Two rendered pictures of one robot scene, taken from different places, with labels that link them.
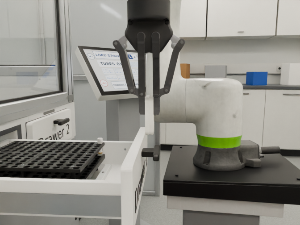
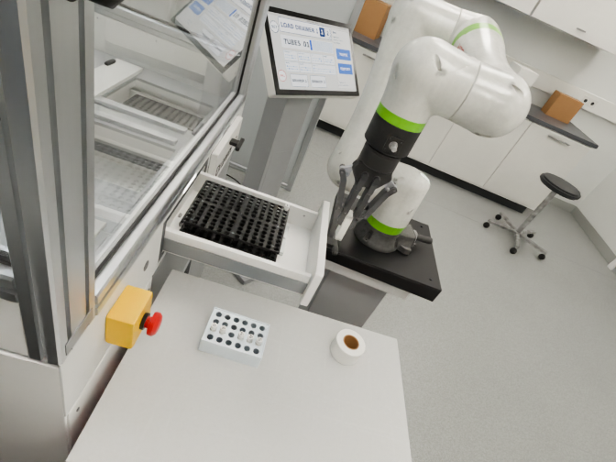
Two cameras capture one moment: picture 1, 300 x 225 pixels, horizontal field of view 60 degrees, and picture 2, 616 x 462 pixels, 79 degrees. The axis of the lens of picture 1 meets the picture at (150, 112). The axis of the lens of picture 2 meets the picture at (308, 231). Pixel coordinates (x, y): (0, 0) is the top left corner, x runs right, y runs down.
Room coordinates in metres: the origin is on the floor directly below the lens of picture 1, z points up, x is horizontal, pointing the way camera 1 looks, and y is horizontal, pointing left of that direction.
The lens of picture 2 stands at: (-0.19, 0.23, 1.44)
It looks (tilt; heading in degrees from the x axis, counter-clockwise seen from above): 36 degrees down; 346
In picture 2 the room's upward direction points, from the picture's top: 25 degrees clockwise
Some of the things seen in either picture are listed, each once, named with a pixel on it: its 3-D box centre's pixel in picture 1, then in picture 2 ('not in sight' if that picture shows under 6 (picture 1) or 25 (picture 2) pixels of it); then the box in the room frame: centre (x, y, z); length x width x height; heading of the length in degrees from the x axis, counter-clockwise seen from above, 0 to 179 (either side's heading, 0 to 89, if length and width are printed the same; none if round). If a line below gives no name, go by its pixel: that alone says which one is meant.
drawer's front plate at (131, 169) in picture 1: (137, 167); (315, 248); (0.51, 0.03, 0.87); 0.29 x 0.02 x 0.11; 176
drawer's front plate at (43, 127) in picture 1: (52, 131); (225, 148); (0.84, 0.32, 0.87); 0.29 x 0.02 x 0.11; 176
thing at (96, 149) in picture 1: (89, 155); (280, 228); (0.52, 0.12, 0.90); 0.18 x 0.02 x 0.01; 176
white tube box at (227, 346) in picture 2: not in sight; (235, 336); (0.28, 0.16, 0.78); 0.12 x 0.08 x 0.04; 85
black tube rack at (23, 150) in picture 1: (43, 167); (237, 224); (0.52, 0.22, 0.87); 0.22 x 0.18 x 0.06; 86
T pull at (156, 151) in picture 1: (150, 152); (330, 242); (0.51, 0.00, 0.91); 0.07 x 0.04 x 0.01; 176
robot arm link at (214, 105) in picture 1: (214, 110); (393, 195); (0.75, -0.19, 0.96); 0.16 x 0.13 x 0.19; 78
